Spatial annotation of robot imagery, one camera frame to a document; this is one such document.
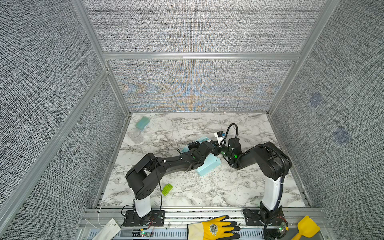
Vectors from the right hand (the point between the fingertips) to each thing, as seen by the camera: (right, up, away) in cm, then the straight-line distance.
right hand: (207, 143), depth 96 cm
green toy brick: (-23, -23, -15) cm, 36 cm away
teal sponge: (-46, +14, +17) cm, 51 cm away
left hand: (-9, 0, -5) cm, 10 cm away
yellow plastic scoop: (+45, -37, -25) cm, 63 cm away
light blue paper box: (+2, -11, -4) cm, 12 cm away
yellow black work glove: (+1, -36, -27) cm, 45 cm away
